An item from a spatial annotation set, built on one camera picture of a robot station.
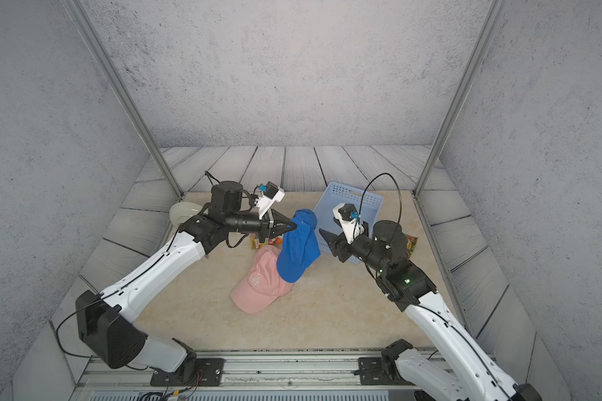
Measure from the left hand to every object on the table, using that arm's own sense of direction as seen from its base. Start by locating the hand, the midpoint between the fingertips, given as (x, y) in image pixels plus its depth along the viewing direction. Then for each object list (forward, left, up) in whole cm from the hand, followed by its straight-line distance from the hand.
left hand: (296, 227), depth 68 cm
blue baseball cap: (-4, -1, -4) cm, 6 cm away
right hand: (-1, -9, +2) cm, 9 cm away
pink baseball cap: (-4, +12, -26) cm, 29 cm away
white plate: (+21, +43, -16) cm, 51 cm away
